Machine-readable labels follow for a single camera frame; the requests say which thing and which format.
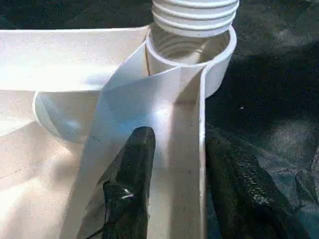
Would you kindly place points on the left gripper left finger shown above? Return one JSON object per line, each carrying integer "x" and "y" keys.
{"x": 129, "y": 199}

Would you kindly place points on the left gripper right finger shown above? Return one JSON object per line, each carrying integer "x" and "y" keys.
{"x": 244, "y": 204}

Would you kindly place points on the white plastic table top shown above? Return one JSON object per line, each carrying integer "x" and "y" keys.
{"x": 49, "y": 62}

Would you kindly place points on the white plastic table leg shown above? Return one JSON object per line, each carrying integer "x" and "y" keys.
{"x": 194, "y": 17}

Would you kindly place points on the black table mat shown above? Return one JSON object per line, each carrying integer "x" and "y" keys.
{"x": 274, "y": 87}

